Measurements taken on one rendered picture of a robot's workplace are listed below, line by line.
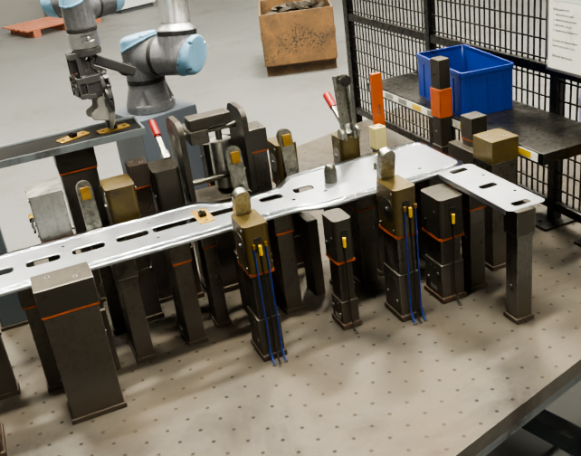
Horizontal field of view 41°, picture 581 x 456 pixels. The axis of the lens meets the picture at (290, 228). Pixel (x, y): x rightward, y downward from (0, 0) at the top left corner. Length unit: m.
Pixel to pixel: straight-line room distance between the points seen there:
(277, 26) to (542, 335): 5.47
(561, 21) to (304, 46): 5.04
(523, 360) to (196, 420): 0.71
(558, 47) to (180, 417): 1.34
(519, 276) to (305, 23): 5.40
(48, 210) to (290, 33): 5.32
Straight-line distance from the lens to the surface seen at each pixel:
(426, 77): 2.40
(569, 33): 2.15
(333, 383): 1.71
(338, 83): 2.05
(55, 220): 1.90
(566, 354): 1.80
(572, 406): 2.78
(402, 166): 1.99
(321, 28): 7.03
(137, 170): 1.97
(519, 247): 1.79
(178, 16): 2.29
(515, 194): 1.80
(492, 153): 1.96
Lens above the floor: 1.73
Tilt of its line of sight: 25 degrees down
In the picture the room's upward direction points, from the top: 8 degrees counter-clockwise
